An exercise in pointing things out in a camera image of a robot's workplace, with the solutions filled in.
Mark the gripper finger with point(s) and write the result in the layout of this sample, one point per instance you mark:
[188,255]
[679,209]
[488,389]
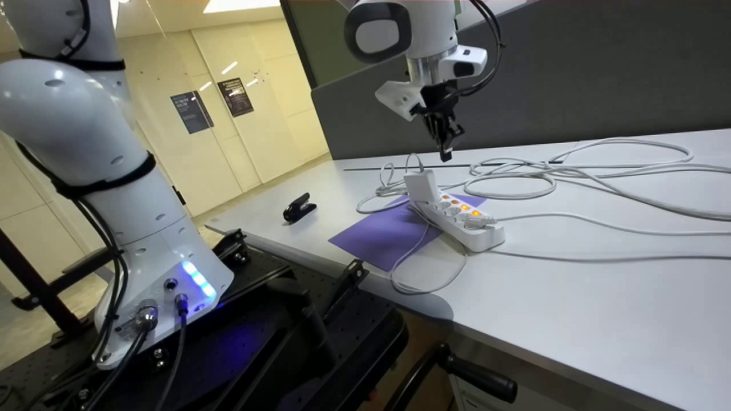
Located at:
[451,128]
[435,127]

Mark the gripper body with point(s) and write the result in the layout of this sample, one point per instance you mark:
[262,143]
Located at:
[441,100]

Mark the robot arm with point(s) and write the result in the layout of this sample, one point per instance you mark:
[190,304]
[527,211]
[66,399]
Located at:
[85,148]

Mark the white charger adapter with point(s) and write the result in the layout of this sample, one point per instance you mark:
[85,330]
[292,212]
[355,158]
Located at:
[421,185]

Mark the white plug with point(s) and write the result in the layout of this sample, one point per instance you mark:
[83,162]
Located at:
[477,221]

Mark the white power strip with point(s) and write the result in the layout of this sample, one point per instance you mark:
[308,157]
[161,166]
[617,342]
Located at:
[465,231]

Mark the purple mat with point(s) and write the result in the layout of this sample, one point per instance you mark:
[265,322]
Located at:
[382,234]

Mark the grey partition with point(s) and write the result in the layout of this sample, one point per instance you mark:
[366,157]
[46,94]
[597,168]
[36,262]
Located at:
[571,74]

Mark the black stapler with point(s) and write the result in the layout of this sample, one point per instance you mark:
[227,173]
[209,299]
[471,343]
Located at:
[298,209]

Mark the black clamp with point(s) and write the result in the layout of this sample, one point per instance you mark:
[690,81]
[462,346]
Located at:
[233,246]
[349,277]

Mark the ceiling light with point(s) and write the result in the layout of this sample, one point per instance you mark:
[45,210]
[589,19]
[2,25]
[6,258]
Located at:
[243,5]

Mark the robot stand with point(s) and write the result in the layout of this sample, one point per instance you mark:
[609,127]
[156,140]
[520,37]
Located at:
[257,354]

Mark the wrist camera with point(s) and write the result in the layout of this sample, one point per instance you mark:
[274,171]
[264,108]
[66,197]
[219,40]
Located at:
[397,96]

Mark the dark wall poster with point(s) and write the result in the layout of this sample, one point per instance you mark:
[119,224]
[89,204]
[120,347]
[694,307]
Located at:
[235,97]
[191,112]

